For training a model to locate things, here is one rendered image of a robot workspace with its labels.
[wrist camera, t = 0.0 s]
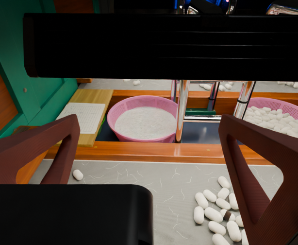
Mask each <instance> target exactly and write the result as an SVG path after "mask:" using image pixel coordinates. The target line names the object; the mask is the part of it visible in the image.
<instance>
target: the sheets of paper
mask: <svg viewBox="0 0 298 245"><path fill-rule="evenodd" d="M104 108H105V104H89V103H68V104H67V105H66V106H65V108H64V110H63V111H62V112H61V114H60V115H59V116H58V117H57V119H56V120H58V119H60V118H63V117H65V116H68V115H70V114H76V115H77V118H78V122H79V126H80V130H81V131H80V134H95V132H96V130H97V127H98V124H99V121H100V118H101V116H102V113H103V110H104Z"/></svg>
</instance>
